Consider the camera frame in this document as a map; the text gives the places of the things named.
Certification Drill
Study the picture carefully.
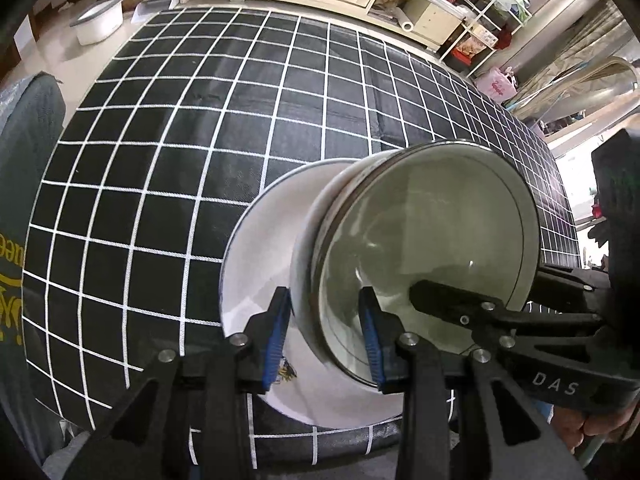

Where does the teddy bear white plate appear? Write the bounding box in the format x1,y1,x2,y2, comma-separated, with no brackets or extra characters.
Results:
219,154,402,429

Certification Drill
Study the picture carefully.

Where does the pink gift bag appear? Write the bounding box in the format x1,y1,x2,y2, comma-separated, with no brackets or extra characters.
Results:
475,67,518,104

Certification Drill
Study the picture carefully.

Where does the white paper roll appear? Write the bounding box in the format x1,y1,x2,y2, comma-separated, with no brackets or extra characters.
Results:
393,6,414,32

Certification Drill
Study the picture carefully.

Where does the person's right hand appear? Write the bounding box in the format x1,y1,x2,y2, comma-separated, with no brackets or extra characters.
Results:
551,405,639,454

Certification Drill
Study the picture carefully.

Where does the black white checkered tablecloth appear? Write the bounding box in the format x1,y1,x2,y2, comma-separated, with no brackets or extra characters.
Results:
23,8,580,430

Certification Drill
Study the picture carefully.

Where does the white metal shelf rack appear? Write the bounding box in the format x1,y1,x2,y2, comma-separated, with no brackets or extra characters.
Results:
438,0,532,77

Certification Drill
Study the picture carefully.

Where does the white round basin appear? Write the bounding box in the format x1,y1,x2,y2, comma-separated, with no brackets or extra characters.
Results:
70,0,124,47

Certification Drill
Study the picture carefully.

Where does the floral patterned bowl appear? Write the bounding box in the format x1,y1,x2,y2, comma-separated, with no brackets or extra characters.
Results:
312,141,540,388

